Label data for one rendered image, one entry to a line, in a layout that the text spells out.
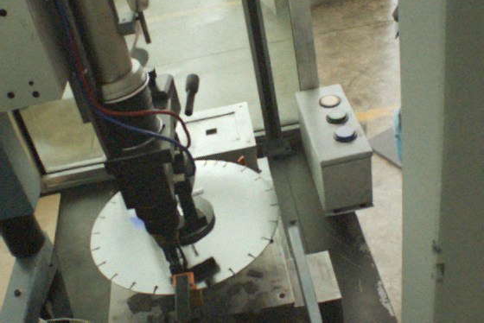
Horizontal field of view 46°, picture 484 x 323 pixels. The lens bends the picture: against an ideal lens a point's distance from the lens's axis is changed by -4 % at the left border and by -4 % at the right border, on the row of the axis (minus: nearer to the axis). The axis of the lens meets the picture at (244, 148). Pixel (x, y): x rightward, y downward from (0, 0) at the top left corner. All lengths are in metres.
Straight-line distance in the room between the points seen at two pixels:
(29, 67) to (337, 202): 0.81
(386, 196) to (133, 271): 1.63
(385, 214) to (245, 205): 1.40
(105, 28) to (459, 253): 0.51
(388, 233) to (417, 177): 2.11
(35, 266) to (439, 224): 0.78
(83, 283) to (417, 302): 1.11
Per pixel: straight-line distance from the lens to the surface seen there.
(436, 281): 0.19
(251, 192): 1.04
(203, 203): 1.03
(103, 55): 0.64
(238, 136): 1.28
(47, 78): 0.59
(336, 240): 1.22
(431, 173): 0.16
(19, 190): 0.67
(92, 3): 0.62
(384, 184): 2.50
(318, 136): 1.24
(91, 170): 1.52
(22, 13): 0.57
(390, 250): 2.23
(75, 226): 1.43
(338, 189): 1.23
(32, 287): 0.87
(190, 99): 0.82
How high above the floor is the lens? 1.61
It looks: 35 degrees down
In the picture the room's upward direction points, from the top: 12 degrees counter-clockwise
